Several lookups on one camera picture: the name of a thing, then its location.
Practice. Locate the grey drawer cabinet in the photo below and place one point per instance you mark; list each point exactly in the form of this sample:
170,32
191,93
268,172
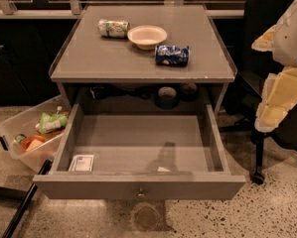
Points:
88,58

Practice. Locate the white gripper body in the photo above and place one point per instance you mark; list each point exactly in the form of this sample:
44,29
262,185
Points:
291,40

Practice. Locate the clear plastic storage bin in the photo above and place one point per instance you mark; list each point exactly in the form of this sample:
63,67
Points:
15,129

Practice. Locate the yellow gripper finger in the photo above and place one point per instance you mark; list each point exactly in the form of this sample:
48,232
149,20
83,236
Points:
265,42
279,96

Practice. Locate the orange round object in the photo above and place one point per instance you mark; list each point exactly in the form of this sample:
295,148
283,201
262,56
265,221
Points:
31,143

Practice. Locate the black pole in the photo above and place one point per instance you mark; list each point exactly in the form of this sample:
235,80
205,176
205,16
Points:
20,211

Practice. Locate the grey top drawer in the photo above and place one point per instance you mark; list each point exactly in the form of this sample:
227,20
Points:
128,147

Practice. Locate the white paper packet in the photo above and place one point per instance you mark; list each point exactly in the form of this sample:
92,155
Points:
81,163

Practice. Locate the green snack bag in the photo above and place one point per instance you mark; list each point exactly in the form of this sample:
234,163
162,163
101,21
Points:
50,122

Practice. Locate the beige paper bowl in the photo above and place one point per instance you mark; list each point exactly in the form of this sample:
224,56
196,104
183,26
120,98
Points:
146,37

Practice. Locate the black office chair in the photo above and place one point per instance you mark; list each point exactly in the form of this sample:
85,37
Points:
245,93

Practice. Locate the green crushed soda can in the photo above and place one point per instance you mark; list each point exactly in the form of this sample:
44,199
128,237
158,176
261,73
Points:
113,29

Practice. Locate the blue crushed soda can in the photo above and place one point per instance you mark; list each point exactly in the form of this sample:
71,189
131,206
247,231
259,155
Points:
172,55

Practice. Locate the round floor cover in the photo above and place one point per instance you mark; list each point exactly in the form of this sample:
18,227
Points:
145,217

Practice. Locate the small white paper scrap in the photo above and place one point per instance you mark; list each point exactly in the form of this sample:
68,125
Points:
163,170

